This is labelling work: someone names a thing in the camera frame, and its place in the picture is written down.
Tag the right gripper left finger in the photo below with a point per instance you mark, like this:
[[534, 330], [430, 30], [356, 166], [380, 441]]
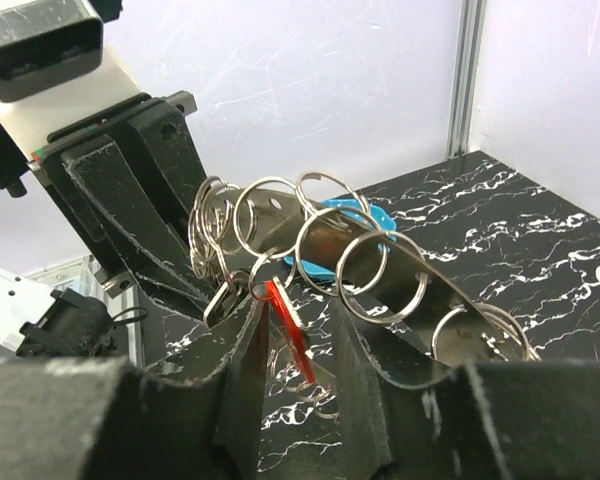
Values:
[[196, 415]]

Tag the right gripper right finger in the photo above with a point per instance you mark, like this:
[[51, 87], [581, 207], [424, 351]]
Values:
[[404, 416]]

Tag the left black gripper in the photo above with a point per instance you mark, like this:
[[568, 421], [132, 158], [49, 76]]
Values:
[[125, 178]]

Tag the blue dotted plate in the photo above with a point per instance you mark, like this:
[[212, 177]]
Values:
[[334, 245]]

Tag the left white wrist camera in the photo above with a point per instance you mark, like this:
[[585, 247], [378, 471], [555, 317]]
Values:
[[56, 68]]

